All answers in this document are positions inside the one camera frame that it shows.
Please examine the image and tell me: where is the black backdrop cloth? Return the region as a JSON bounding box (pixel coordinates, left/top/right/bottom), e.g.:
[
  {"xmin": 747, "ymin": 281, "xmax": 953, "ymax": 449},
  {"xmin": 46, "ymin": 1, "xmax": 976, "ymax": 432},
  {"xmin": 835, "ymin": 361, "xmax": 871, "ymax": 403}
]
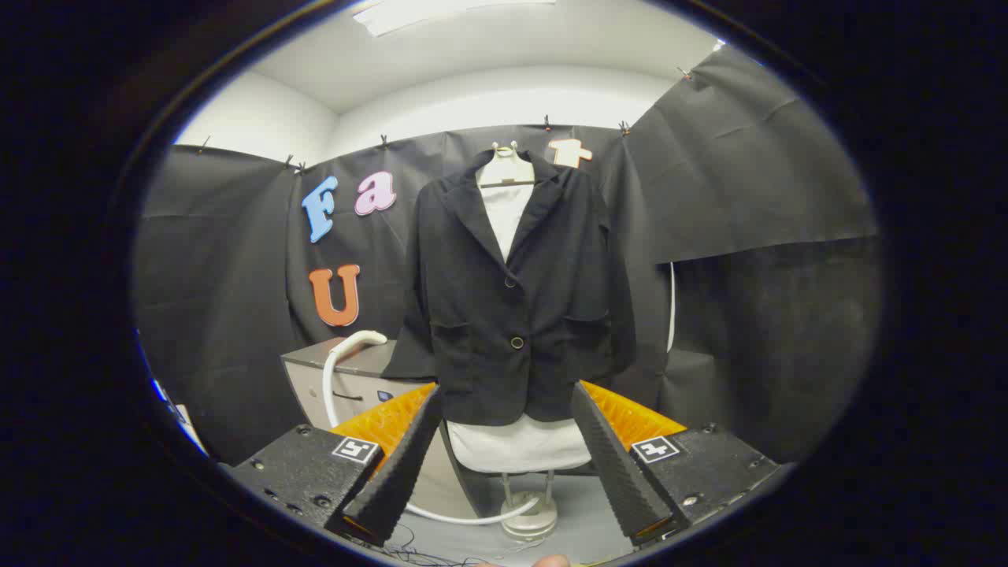
[{"xmin": 132, "ymin": 46, "xmax": 881, "ymax": 465}]

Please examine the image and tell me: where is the black suit jacket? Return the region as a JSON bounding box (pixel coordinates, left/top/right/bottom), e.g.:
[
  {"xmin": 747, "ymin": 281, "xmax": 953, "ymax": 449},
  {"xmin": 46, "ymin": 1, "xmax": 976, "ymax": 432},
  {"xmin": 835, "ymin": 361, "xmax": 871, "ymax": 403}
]
[{"xmin": 384, "ymin": 150, "xmax": 637, "ymax": 426}]

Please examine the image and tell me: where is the metal mannequin stand base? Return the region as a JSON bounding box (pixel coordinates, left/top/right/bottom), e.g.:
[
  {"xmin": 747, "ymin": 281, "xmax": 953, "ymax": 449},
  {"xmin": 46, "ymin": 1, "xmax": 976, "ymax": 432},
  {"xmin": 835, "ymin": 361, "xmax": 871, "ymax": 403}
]
[{"xmin": 500, "ymin": 471, "xmax": 558, "ymax": 541}]

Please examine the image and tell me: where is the white cloth mannequin torso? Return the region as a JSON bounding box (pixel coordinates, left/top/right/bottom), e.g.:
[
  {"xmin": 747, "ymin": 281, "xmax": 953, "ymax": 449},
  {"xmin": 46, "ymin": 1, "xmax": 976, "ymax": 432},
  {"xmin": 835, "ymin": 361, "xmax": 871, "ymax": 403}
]
[{"xmin": 445, "ymin": 183, "xmax": 593, "ymax": 473}]

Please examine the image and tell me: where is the white and blue object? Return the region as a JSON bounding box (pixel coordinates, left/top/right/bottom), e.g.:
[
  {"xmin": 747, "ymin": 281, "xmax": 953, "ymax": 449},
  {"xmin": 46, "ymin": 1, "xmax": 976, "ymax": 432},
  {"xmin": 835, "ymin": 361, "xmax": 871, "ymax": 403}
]
[{"xmin": 150, "ymin": 376, "xmax": 209, "ymax": 458}]

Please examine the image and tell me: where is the grey metal cabinet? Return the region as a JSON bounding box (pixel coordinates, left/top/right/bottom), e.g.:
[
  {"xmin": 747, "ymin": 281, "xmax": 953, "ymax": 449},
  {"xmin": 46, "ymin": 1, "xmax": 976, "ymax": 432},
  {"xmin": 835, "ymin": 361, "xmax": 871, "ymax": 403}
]
[{"xmin": 281, "ymin": 339, "xmax": 438, "ymax": 442}]

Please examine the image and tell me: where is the white plastic hanger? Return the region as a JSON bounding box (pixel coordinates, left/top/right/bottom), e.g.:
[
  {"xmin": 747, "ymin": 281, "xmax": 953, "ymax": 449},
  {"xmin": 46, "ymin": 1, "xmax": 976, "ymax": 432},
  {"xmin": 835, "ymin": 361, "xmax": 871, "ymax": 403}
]
[{"xmin": 476, "ymin": 142, "xmax": 536, "ymax": 188}]

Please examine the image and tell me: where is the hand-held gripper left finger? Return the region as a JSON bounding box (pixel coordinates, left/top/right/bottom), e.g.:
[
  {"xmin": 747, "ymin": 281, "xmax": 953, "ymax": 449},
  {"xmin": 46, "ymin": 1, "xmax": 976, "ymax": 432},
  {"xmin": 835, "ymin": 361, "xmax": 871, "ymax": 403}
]
[{"xmin": 228, "ymin": 384, "xmax": 442, "ymax": 548}]

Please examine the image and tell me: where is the long ceiling light panel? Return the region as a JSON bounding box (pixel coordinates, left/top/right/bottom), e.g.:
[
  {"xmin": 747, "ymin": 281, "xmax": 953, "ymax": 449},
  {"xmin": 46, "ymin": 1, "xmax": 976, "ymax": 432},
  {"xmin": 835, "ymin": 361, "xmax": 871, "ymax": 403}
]
[{"xmin": 352, "ymin": 0, "xmax": 557, "ymax": 38}]

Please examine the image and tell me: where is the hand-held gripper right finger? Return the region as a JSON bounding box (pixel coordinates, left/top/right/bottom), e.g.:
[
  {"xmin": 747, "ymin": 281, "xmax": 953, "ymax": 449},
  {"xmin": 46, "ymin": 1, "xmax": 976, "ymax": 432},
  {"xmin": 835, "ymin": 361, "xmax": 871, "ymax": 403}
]
[{"xmin": 571, "ymin": 380, "xmax": 780, "ymax": 546}]

